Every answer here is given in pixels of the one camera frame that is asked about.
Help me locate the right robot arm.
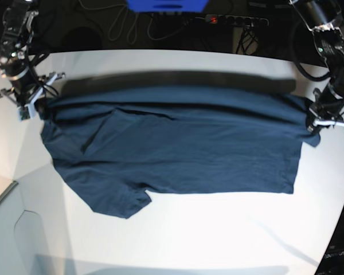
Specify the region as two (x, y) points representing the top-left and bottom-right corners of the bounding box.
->
(0, 1), (65, 110)

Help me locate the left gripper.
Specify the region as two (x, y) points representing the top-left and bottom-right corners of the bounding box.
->
(306, 88), (344, 135)

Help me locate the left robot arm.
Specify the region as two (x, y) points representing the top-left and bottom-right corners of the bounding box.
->
(289, 1), (344, 134)

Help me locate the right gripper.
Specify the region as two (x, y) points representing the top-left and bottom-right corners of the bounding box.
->
(0, 71), (65, 111)

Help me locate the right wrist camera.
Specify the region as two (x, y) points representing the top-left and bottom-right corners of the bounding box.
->
(17, 104), (36, 121)

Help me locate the white power strip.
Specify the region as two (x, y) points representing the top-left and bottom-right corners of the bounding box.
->
(204, 14), (269, 28)

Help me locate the blue box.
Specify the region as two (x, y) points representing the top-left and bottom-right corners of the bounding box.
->
(126, 0), (209, 13)

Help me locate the dark blue t-shirt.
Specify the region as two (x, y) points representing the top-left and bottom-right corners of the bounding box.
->
(41, 87), (320, 219)

